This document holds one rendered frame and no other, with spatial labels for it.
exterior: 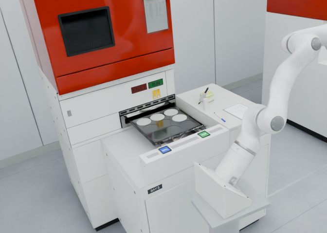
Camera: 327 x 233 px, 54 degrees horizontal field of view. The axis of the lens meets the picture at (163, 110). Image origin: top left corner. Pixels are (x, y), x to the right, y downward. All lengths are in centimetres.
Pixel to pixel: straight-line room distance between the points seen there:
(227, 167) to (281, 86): 45
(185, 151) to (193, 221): 54
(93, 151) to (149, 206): 64
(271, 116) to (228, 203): 43
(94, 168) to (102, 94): 55
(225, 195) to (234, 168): 16
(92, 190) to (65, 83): 85
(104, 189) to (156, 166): 83
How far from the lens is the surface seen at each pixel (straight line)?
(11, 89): 358
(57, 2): 190
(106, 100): 216
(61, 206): 310
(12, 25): 344
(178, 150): 177
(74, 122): 215
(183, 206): 202
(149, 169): 173
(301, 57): 160
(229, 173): 158
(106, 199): 256
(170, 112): 230
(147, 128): 213
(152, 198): 185
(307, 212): 287
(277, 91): 159
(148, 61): 215
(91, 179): 240
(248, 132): 161
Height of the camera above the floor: 196
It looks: 27 degrees down
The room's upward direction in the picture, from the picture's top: 6 degrees counter-clockwise
